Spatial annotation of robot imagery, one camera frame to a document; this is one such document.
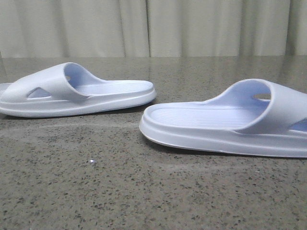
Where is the light blue slipper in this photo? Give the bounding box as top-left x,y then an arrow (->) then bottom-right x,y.
0,62 -> 156,117
140,79 -> 307,158

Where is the beige background curtain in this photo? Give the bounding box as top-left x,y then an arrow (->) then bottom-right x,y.
0,0 -> 307,58

